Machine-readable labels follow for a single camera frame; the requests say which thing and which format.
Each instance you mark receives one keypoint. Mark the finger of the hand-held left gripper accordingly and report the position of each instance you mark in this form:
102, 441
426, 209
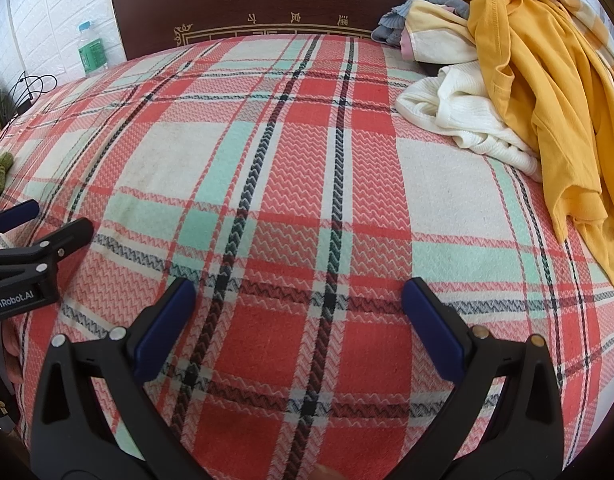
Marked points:
62, 240
17, 213

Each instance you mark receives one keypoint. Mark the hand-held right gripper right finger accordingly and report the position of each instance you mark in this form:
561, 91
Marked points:
434, 332

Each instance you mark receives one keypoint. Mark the green label water bottle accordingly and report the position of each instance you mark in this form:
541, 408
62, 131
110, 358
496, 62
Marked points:
92, 52

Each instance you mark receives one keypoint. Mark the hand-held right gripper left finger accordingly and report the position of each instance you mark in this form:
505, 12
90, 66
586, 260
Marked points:
167, 332

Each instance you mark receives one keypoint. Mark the orange white striped shirt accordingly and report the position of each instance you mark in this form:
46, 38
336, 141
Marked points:
594, 22

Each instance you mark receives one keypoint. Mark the blue grey garment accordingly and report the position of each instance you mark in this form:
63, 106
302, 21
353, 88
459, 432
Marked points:
392, 24

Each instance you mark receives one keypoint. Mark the red plaid blanket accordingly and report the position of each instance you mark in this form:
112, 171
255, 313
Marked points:
307, 170

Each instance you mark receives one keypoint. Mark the white ribbed garment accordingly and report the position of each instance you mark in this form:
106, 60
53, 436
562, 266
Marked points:
467, 105

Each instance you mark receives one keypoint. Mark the pale yellow white garment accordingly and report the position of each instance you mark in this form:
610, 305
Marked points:
437, 30

